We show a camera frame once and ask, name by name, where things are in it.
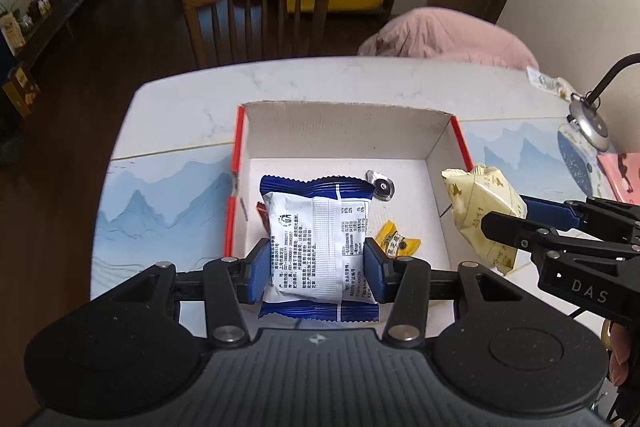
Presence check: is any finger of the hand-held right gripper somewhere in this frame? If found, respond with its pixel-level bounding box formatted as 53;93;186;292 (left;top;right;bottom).
481;211;640;259
520;195;640;241

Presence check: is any pink jacket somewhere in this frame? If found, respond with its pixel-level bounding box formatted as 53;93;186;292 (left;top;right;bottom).
357;7;541;70

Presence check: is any brown yellow carton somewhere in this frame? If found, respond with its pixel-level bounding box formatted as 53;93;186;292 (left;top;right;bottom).
1;64;42;120

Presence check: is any person's right hand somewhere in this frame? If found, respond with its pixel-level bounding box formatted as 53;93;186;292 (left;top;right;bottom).
606;321;634;389

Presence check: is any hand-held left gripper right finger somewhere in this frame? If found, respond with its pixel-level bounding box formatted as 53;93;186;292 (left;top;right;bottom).
364;238;524;344

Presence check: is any silver brown snack packet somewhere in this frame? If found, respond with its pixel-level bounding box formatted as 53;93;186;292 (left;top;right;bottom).
365;169;398;202

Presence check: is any red cardboard box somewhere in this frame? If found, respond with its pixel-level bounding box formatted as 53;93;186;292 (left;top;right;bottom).
223;101;475;308

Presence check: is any pink printed bag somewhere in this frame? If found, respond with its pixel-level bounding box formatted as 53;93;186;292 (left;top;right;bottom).
597;152;640;205

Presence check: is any dark wooden television cabinet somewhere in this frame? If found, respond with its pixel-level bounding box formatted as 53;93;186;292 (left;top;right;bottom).
0;0;123;72

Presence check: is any cream snack packet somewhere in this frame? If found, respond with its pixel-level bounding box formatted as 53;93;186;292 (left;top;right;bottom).
441;163;528;277

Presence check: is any blue white snack packet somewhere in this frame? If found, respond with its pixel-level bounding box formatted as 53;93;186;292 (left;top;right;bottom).
257;174;379;323

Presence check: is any silver desk lamp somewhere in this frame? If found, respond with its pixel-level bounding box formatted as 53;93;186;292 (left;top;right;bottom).
565;53;640;152

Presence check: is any yellow printed box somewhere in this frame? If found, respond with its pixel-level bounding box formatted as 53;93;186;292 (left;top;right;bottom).
0;14;26;52

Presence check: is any small white packet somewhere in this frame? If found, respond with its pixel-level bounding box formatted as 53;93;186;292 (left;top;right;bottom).
526;67;576;100

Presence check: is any small yellow snack packet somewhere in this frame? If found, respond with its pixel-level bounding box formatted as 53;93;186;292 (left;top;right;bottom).
375;220;422;269

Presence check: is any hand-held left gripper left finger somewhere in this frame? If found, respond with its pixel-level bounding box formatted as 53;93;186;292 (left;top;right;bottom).
109;237;274;349

